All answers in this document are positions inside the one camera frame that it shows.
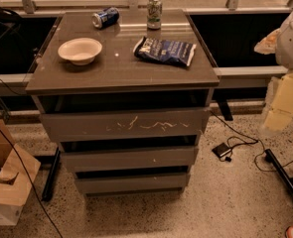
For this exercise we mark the green white soda can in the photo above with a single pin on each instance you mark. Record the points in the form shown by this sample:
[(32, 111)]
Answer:
[(154, 13)]

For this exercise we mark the grey bottom drawer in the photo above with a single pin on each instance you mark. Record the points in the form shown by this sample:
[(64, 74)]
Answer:
[(112, 185)]

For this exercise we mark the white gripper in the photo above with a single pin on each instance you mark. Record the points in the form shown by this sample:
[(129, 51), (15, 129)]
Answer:
[(292, 45)]

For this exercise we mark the white bowl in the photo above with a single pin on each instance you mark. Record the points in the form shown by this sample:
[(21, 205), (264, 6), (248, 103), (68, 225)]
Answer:
[(81, 51)]

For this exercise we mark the black power adapter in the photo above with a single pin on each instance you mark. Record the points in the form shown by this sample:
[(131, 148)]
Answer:
[(221, 150)]

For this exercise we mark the black metal stand leg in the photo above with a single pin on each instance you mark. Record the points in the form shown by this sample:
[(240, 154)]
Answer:
[(47, 193)]

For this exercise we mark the grey drawer cabinet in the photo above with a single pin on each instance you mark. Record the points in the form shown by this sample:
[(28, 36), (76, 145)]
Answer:
[(118, 81)]

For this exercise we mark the grey top drawer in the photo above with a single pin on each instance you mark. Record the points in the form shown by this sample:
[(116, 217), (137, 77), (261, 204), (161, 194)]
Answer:
[(89, 126)]

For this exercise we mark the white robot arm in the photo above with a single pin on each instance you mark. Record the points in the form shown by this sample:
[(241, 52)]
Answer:
[(280, 43)]

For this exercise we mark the blue chip bag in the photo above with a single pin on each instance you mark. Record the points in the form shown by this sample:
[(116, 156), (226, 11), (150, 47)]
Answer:
[(174, 53)]

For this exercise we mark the cardboard box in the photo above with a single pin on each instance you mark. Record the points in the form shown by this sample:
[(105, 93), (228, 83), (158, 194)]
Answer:
[(18, 170)]

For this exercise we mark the grey drawer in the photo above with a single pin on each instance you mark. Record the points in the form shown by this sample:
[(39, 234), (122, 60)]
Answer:
[(94, 161), (89, 126), (112, 185)]

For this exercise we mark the blue soda can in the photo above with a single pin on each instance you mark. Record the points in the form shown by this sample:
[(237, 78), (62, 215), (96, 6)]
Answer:
[(105, 18)]

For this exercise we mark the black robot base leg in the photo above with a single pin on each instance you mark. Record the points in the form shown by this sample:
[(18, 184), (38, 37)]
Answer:
[(270, 157)]

